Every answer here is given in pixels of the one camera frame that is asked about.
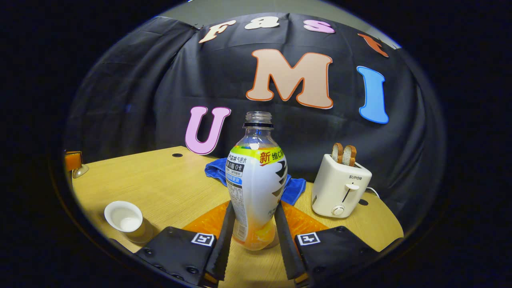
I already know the clear plastic water bottle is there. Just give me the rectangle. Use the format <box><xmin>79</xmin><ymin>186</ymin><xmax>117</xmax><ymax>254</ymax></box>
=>
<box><xmin>226</xmin><ymin>111</ymin><xmax>288</xmax><ymax>251</ymax></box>

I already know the cream toaster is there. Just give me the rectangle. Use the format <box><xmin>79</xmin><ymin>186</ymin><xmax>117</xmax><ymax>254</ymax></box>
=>
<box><xmin>312</xmin><ymin>154</ymin><xmax>372</xmax><ymax>218</ymax></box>

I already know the blue folded towel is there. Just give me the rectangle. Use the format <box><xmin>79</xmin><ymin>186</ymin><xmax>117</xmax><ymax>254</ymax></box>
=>
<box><xmin>205</xmin><ymin>158</ymin><xmax>306</xmax><ymax>206</ymax></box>

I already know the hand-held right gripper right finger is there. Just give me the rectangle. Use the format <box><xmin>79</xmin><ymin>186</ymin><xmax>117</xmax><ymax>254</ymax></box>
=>
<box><xmin>274</xmin><ymin>201</ymin><xmax>402</xmax><ymax>288</ymax></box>

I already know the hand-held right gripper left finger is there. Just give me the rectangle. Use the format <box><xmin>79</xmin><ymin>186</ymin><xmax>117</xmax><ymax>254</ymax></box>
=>
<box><xmin>134</xmin><ymin>200</ymin><xmax>236</xmax><ymax>288</ymax></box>

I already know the cream ceramic teacup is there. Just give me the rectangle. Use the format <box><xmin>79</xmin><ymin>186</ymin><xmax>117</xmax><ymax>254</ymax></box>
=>
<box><xmin>104</xmin><ymin>200</ymin><xmax>153</xmax><ymax>244</ymax></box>

